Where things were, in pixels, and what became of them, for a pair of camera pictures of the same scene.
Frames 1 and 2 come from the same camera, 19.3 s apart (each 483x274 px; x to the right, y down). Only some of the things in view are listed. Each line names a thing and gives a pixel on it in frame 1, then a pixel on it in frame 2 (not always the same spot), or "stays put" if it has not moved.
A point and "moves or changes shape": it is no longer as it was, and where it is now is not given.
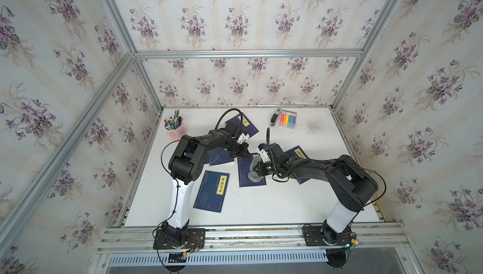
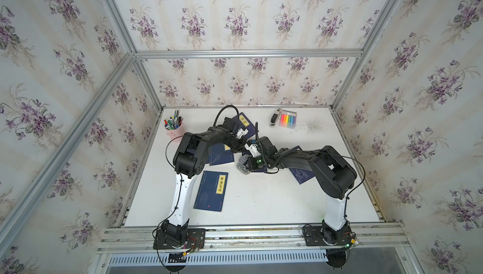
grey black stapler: x=275 y=117 stays put
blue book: x=218 y=155 stays put
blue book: x=211 y=191 stays put
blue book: x=244 y=163 moves or changes shape
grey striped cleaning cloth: x=253 y=175 to x=240 y=164
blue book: x=246 y=126 stays put
